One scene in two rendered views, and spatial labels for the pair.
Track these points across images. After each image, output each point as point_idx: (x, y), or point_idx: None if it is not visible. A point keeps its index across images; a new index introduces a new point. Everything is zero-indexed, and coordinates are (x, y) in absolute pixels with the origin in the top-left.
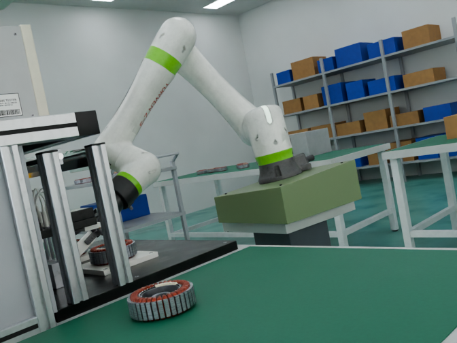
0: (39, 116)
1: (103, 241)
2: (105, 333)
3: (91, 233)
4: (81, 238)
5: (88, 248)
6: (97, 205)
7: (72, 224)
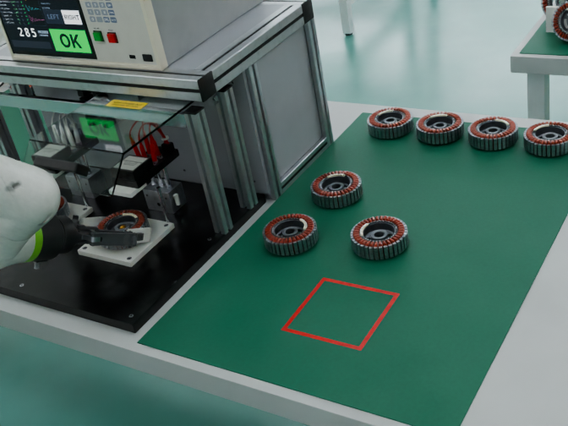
0: (0, 42)
1: (118, 308)
2: (21, 161)
3: (79, 221)
4: (91, 217)
5: (126, 281)
6: (8, 130)
7: (25, 123)
